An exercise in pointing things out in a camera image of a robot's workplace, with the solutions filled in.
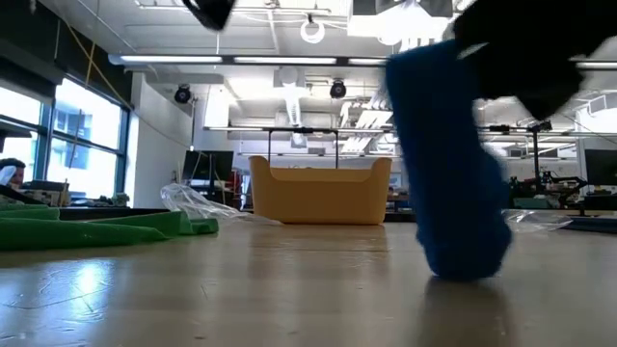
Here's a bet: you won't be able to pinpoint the white cable coil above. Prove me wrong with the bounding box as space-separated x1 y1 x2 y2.
299 13 327 44

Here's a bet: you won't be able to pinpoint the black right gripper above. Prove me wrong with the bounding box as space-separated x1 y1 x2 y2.
452 0 617 121

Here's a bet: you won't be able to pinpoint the black computer monitor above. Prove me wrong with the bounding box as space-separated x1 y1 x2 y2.
584 147 617 187
181 149 235 182

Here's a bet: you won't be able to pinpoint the person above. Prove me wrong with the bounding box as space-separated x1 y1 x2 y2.
0 157 29 190

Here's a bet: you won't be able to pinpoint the black background rig frame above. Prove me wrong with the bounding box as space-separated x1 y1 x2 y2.
267 126 340 169
476 120 553 190

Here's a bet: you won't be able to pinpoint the blue elastic bandage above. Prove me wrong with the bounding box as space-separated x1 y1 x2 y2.
385 39 513 281

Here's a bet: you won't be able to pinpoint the yellow plastic bin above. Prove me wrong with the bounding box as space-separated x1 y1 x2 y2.
249 154 392 226

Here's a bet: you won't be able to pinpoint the black background robot arms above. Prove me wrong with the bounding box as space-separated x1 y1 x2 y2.
508 171 589 209

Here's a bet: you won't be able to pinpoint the green elastic bandage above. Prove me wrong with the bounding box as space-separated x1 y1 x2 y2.
0 203 220 252

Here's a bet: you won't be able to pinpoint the clear plastic bag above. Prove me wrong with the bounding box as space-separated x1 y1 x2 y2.
160 182 283 227
500 207 574 233

